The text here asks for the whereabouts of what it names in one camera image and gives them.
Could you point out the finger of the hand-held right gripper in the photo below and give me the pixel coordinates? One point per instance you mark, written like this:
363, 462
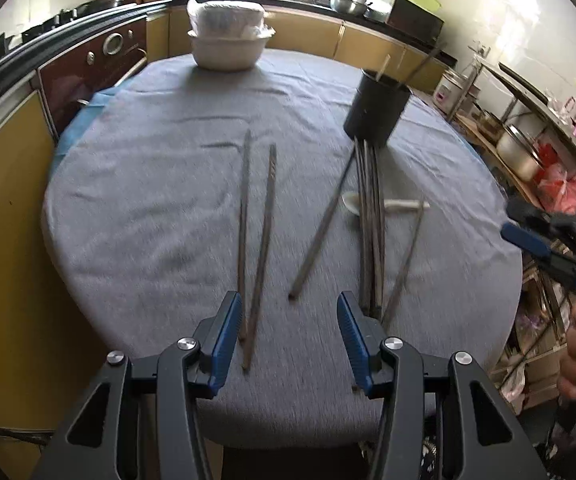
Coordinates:
565, 270
522, 237

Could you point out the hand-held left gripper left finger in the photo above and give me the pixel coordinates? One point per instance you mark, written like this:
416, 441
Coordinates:
225, 340

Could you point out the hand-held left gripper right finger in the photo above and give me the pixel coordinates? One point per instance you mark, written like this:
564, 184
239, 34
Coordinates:
355, 340

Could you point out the dark chopstick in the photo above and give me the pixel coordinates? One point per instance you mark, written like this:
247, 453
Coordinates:
425, 62
380, 240
368, 260
361, 240
375, 260
244, 220

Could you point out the black utensil holder cup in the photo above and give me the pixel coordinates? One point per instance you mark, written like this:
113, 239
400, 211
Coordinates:
372, 110

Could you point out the red plastic bag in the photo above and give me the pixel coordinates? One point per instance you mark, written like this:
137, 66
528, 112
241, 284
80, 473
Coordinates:
560, 187

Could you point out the metal pot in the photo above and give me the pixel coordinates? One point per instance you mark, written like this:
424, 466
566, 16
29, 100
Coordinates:
517, 155

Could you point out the left pair of chopsticks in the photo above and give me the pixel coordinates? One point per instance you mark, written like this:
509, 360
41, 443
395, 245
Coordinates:
265, 240

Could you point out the white plastic spoon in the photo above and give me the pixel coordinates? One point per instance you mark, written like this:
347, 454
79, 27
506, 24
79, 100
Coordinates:
402, 206

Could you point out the floral dark clothing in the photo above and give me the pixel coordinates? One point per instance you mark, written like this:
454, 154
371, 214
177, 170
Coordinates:
426, 454

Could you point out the metal storage rack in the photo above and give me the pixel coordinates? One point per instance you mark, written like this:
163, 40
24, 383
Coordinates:
527, 96

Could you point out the grey tablecloth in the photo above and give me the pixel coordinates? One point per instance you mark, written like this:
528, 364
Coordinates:
168, 200

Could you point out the white rice cooker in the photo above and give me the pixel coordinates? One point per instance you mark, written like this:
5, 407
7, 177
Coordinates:
450, 92

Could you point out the light wooden chopstick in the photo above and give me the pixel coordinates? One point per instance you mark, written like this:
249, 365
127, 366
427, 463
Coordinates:
382, 67

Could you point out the black box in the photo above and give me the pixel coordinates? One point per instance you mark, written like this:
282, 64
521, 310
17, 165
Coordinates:
412, 20

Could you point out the white bowl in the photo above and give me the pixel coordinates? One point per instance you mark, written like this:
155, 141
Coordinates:
223, 55

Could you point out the yellow cabinet row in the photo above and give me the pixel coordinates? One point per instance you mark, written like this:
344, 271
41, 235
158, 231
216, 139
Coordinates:
308, 35

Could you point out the dark red oven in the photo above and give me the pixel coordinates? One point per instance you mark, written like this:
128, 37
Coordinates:
93, 75

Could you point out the plastic-wrapped white bowls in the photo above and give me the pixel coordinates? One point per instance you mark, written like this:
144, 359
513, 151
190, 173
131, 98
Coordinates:
225, 17

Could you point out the black countertop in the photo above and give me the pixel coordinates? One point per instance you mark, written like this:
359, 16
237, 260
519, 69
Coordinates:
93, 15

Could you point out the black gas stove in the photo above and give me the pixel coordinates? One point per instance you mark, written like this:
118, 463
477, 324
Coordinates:
43, 22

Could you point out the wall socket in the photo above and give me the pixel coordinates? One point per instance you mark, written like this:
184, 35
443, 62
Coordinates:
480, 50

